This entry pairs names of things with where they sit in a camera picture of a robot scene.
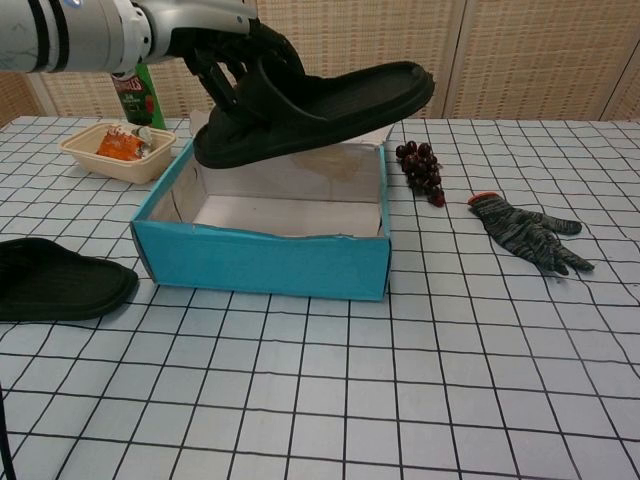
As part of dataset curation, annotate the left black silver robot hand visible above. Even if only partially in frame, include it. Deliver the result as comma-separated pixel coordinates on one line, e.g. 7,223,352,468
132,0,307,110

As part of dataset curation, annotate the black rubber slipper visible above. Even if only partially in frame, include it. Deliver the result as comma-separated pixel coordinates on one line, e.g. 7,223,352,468
0,237,140,322
192,60,435,171

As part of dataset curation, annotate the blue cardboard shoe box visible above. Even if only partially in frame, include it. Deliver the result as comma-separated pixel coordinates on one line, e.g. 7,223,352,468
130,107,395,304

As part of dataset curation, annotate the green Pringles can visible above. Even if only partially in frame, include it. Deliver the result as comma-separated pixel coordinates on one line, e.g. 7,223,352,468
110,62,167,127

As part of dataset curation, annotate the orange snack packet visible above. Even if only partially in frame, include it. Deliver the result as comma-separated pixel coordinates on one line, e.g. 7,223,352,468
95,124,155,162

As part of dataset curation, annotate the beige food tray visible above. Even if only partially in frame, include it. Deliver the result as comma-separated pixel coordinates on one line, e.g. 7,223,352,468
58,123,177,185

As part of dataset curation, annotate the dark red grape bunch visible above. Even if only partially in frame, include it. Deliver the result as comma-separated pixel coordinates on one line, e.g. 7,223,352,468
394,141,447,209

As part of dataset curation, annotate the woven folding screen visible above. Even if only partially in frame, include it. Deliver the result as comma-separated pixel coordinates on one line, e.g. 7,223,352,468
0,0,640,129

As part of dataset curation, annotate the grey knit work glove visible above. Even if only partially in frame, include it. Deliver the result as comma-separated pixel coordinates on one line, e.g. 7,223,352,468
467,192,596,277

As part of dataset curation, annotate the blue checked tablecloth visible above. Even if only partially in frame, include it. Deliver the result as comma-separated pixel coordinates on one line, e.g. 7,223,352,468
0,115,640,480

